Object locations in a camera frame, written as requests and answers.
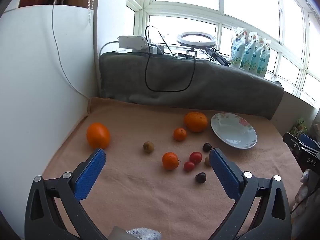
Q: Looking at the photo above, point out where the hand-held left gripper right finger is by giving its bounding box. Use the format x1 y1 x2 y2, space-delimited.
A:
209 147 292 240

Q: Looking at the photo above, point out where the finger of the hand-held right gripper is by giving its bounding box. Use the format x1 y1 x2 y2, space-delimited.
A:
283 132 304 153
299 133 320 152

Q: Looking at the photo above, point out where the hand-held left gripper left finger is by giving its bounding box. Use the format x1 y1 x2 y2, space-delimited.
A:
24 148 110 240

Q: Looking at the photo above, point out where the smooth large orange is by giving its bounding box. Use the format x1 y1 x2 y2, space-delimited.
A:
86 122 111 150

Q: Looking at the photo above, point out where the floral white plate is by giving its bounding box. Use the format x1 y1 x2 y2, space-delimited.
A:
210 113 257 149

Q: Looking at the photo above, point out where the small mandarin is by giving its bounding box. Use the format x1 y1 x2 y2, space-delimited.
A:
162 152 180 171
173 127 187 142

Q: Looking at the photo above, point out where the bumpy large orange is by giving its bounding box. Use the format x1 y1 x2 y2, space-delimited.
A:
184 111 208 133

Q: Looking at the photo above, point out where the person's right hand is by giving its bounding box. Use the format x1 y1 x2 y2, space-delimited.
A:
295 169 320 213

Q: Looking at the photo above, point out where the person's left hand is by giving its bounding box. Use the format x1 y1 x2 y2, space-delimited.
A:
126 227 163 240

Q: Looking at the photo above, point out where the large green printed carton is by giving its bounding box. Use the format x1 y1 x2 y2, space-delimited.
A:
290 117 309 137

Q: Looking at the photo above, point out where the beige blanket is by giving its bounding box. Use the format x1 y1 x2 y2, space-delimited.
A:
41 97 304 240

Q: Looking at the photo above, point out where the grey blanket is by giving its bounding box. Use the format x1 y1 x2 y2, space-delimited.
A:
99 51 285 120

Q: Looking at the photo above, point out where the white board panel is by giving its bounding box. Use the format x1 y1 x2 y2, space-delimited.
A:
0 4 99 230

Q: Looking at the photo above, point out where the white power strip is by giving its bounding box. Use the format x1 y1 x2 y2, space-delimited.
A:
99 35 150 55

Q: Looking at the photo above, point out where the black coiled cable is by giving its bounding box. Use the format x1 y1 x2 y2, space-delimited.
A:
207 48 221 62

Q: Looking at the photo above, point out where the white ring light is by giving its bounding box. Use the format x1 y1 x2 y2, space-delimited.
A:
176 31 218 59

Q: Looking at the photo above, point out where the thin white cable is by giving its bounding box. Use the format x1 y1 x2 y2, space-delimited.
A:
51 0 90 100

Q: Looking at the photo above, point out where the white window frame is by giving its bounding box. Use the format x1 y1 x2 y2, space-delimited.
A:
126 0 320 108

